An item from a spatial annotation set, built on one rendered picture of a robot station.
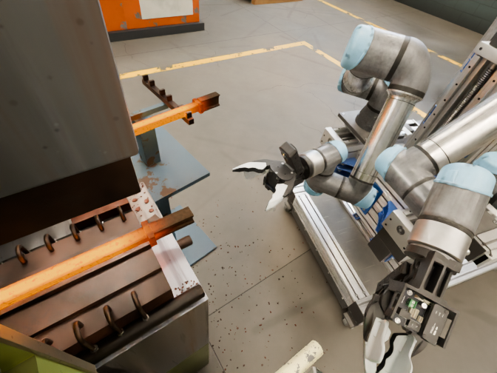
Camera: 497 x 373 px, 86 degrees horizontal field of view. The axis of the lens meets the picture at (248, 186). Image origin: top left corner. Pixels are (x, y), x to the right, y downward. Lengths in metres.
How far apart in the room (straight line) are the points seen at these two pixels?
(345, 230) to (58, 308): 1.44
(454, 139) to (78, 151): 0.62
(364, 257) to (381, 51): 1.12
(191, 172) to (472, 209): 0.89
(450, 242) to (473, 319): 1.67
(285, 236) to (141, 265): 1.32
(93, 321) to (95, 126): 0.44
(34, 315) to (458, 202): 0.70
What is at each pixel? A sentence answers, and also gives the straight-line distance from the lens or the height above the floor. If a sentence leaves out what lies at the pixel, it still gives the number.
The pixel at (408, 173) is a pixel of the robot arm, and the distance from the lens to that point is 0.63.
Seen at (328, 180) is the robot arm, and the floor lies 0.91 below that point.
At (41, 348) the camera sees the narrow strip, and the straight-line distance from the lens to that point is 0.35.
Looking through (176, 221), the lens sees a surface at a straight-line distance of 0.59.
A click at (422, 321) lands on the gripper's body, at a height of 1.13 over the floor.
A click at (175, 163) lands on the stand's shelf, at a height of 0.71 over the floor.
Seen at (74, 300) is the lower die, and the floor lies 0.99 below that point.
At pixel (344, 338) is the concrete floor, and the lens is 1.67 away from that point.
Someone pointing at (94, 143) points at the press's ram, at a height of 1.39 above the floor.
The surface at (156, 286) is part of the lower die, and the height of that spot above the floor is 0.98.
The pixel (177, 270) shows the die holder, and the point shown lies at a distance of 0.64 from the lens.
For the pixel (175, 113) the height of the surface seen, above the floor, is 0.98.
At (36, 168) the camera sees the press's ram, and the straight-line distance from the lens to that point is 0.20.
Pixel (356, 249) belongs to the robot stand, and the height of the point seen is 0.21.
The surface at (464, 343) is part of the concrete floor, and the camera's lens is 2.03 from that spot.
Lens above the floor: 1.50
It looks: 49 degrees down
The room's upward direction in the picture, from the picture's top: 9 degrees clockwise
